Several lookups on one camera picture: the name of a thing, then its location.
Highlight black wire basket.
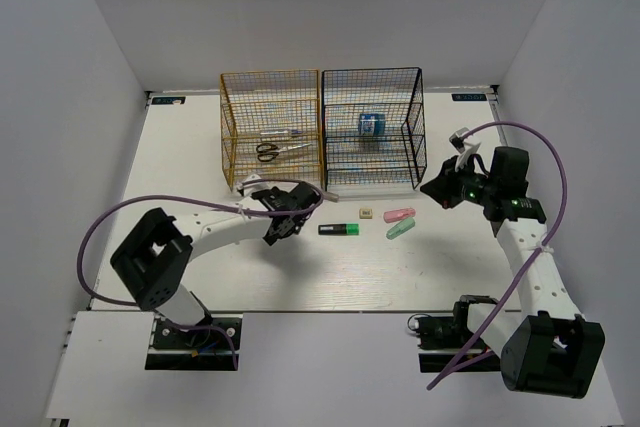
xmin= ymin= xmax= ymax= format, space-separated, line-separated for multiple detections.
xmin=321 ymin=67 xmax=427 ymax=190

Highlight dark table label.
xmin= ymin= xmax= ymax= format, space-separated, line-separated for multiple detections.
xmin=151 ymin=96 xmax=186 ymax=105
xmin=451 ymin=93 xmax=487 ymax=102

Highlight grey eraser block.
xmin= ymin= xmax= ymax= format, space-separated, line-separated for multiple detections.
xmin=323 ymin=192 xmax=339 ymax=202

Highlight green cap highlighter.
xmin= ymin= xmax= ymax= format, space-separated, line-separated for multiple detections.
xmin=317 ymin=223 xmax=359 ymax=236

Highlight pink translucent highlighter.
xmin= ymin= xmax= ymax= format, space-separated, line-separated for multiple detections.
xmin=383 ymin=207 xmax=416 ymax=223

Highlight dark left table label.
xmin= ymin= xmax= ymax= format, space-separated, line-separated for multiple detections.
xmin=151 ymin=96 xmax=186 ymax=105

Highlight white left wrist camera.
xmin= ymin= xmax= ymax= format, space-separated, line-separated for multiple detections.
xmin=234 ymin=174 xmax=267 ymax=197

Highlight gold wire basket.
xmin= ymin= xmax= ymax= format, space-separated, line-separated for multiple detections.
xmin=219 ymin=69 xmax=324 ymax=187

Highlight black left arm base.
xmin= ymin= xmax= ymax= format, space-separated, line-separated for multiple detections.
xmin=145 ymin=316 xmax=242 ymax=372

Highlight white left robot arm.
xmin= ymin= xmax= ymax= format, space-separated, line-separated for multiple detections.
xmin=110 ymin=177 xmax=323 ymax=346

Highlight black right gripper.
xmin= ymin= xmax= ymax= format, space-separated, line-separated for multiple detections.
xmin=420 ymin=154 xmax=498 ymax=209

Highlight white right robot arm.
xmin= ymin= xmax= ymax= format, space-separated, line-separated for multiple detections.
xmin=412 ymin=146 xmax=605 ymax=399

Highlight clear spray bottle blue cap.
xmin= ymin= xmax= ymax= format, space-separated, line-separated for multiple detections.
xmin=259 ymin=129 xmax=303 ymax=139

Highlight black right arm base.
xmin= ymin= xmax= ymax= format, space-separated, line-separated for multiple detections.
xmin=406 ymin=313 xmax=500 ymax=374

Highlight beige eraser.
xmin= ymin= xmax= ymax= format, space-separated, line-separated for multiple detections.
xmin=359 ymin=208 xmax=373 ymax=219

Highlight black handled scissors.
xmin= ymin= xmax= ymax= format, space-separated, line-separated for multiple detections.
xmin=255 ymin=142 xmax=311 ymax=163

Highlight dark right table label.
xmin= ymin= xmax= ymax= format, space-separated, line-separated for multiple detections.
xmin=451 ymin=93 xmax=487 ymax=102

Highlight blue tape box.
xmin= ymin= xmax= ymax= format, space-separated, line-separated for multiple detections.
xmin=358 ymin=113 xmax=386 ymax=136

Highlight green translucent highlighter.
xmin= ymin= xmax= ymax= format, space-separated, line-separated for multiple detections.
xmin=386 ymin=217 xmax=415 ymax=240

